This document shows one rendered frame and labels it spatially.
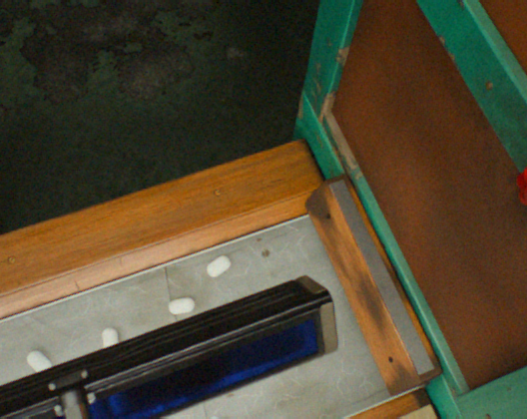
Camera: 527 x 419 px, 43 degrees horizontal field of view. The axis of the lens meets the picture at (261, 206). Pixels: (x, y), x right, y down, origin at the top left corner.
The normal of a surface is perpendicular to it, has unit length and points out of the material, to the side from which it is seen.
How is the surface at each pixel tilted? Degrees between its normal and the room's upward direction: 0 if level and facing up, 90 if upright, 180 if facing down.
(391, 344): 66
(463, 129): 91
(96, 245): 0
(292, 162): 0
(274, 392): 0
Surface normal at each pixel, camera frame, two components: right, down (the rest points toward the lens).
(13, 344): 0.06, -0.40
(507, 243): -0.93, 0.31
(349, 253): -0.83, 0.13
